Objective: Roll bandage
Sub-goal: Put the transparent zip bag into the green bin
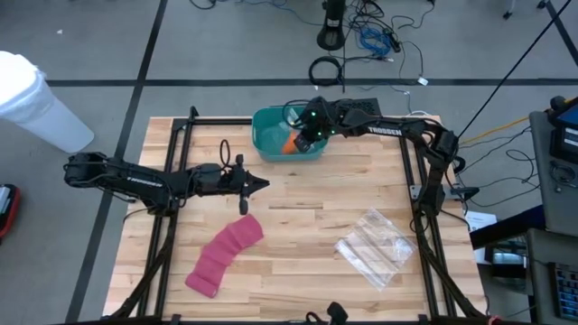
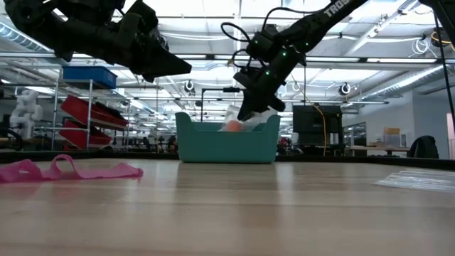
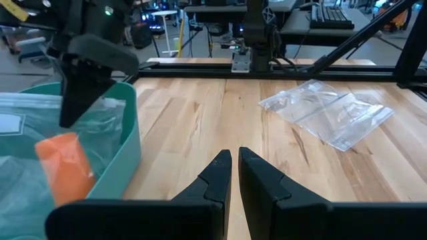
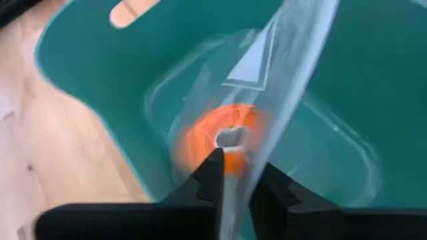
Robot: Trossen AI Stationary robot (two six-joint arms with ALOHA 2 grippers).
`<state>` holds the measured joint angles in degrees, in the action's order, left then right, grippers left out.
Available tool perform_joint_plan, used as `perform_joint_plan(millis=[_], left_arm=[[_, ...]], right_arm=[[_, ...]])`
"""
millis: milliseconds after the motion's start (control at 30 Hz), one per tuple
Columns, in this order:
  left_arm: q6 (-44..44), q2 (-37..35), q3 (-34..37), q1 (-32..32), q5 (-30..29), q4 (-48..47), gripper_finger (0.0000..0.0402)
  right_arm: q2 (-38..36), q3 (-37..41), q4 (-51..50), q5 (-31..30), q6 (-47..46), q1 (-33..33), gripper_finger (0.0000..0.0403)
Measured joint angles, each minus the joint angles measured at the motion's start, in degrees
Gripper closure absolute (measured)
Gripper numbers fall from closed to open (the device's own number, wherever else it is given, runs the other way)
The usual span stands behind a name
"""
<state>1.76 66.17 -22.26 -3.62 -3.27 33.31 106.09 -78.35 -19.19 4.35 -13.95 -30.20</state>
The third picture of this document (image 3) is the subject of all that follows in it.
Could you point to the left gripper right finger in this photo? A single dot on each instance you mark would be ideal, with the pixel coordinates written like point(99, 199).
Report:
point(317, 223)

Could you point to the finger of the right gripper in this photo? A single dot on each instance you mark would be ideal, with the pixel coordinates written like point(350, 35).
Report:
point(80, 93)

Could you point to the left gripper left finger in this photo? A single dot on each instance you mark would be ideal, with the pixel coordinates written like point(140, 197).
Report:
point(150, 223)

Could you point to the clear plastic zip bag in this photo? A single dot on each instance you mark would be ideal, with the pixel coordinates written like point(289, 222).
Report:
point(100, 126)
point(333, 116)

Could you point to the orange elastic bandage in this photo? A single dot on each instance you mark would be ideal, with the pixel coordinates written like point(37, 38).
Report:
point(66, 166)

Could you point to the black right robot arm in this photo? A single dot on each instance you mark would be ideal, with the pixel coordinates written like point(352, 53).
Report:
point(258, 33)

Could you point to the teal plastic bin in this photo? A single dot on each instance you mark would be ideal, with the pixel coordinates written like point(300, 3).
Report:
point(120, 166)

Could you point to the white round side table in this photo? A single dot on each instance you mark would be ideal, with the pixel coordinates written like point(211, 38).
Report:
point(165, 13)

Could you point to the yellow tape label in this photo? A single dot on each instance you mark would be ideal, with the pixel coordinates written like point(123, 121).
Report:
point(15, 8)

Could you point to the grey desk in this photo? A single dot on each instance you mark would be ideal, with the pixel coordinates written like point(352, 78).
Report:
point(217, 9)
point(293, 30)

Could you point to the grey metal mounting plate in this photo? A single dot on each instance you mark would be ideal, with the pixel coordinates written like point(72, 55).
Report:
point(240, 63)

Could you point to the black keyboard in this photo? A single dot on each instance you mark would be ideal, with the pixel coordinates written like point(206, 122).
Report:
point(330, 18)

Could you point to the black aluminium table frame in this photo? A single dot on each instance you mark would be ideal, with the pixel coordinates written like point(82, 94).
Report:
point(200, 70)

